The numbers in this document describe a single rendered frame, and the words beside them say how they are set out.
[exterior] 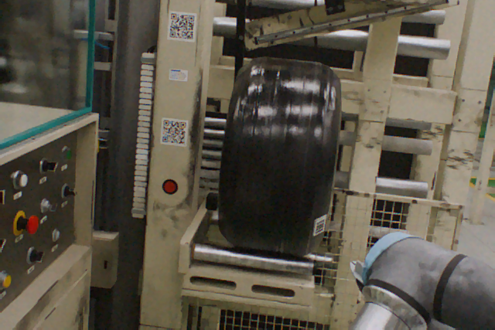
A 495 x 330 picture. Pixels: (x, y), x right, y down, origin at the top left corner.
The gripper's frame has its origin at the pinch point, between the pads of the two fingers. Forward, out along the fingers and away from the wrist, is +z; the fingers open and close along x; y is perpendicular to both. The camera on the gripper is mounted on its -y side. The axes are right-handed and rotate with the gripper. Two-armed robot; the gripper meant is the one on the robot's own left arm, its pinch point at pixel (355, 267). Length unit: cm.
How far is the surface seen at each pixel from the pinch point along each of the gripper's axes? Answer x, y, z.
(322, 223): -0.4, 6.1, 12.3
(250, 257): 13.5, -7.0, 27.1
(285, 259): 5.7, -8.3, 21.4
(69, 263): 56, 4, 45
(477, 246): -241, -211, 131
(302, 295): 6.3, -16.0, 14.4
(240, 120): 9.1, 32.9, 30.2
